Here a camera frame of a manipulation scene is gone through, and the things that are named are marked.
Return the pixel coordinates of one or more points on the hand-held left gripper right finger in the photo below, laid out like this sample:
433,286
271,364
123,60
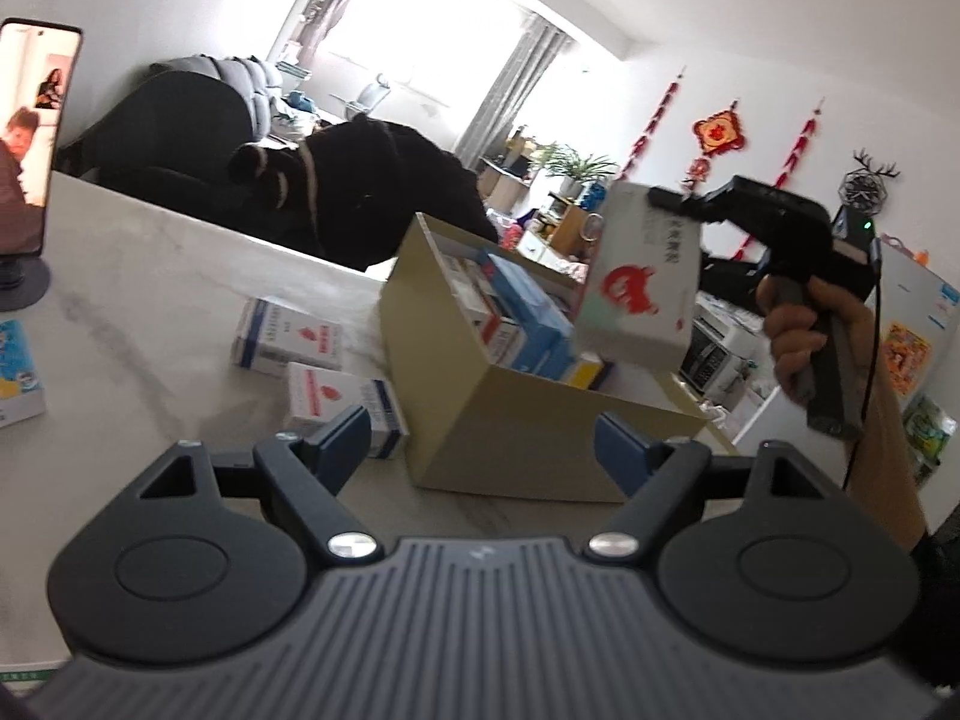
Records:
622,444

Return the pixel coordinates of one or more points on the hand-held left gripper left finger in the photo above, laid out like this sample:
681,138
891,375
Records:
345,441

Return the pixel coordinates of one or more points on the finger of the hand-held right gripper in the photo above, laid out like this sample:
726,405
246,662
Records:
679,202

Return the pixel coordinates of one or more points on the white strawberry medicine box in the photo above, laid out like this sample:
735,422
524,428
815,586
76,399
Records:
337,397
289,337

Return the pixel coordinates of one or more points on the beige cardboard box lid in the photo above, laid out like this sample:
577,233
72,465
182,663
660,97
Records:
705,420

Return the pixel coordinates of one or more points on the white red bear medicine box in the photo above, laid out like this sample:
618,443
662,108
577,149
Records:
637,292

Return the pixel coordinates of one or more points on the beige cardboard box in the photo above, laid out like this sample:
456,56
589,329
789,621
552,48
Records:
480,420

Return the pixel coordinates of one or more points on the yellow cartoon medicine box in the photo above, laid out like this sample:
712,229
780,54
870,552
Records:
21,375

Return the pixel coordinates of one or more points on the white marble desktop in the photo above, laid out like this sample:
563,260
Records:
150,315

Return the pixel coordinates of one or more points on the person's right hand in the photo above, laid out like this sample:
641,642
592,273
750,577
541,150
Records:
791,315

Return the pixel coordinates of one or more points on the red Chinese knot decoration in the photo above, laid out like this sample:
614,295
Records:
720,133

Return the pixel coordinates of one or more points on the white small fan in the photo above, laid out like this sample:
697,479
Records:
593,226

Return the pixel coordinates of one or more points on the white printer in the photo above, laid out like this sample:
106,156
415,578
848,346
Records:
731,309

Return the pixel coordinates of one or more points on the potted green plant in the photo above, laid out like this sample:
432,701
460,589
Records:
577,165

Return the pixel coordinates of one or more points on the wooden shelf unit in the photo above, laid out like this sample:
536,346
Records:
570,229

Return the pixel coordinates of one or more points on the microwave oven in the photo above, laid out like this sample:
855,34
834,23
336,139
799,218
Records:
712,356

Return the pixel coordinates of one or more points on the white refrigerator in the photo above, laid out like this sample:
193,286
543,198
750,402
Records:
919,292

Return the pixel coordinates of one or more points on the colourful fridge poster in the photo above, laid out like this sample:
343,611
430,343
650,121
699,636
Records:
906,356

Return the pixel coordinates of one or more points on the grey curtain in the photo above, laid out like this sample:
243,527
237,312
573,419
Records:
517,90

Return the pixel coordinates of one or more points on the storage trolley rack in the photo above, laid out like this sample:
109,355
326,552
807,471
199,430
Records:
926,439

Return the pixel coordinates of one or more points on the black fleece jacket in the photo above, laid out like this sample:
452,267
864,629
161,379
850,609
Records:
375,187

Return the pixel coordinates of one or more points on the white office chair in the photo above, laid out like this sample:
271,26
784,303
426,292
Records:
373,94

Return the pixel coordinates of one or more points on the round black phone stand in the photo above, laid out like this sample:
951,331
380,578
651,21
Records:
22,286

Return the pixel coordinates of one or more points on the grey sofa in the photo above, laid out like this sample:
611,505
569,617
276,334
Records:
172,127

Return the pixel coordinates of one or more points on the smartphone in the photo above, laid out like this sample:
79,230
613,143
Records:
34,142

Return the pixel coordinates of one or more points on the antler wall clock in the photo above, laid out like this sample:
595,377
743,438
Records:
866,184

